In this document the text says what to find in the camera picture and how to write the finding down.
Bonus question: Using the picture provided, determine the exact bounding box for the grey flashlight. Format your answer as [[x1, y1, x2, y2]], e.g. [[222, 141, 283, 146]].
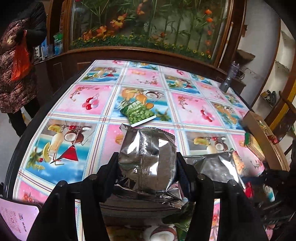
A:
[[219, 61, 239, 92]]

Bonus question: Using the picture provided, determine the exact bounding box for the flower bamboo mural panel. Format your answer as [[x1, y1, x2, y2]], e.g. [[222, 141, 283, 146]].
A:
[[70, 0, 230, 63]]

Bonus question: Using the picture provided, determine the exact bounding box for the green cracker pack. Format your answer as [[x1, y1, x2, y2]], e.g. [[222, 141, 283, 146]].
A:
[[244, 132, 266, 162]]

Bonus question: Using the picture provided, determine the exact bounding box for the silver foil snack bag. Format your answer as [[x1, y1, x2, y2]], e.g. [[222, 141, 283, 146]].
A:
[[114, 124, 185, 209]]

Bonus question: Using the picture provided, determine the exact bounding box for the brown cardboard box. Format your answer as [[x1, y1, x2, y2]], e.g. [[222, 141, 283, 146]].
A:
[[242, 111, 290, 171]]

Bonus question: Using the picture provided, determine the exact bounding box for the dark red snack packet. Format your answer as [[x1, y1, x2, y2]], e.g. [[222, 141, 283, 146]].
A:
[[267, 135, 279, 145]]

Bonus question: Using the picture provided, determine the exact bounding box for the orange plastic bag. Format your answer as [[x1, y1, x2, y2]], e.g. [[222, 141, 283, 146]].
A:
[[11, 30, 33, 81]]

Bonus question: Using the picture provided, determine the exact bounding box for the green pea snack packet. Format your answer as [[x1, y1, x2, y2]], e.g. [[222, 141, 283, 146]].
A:
[[120, 100, 156, 128]]

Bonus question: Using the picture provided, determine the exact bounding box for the person in patterned coat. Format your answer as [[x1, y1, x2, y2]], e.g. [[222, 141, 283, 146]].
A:
[[1, 1, 47, 137]]

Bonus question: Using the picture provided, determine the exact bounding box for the colourful fruit tablecloth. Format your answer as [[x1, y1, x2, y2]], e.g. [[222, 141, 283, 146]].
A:
[[12, 59, 276, 241]]

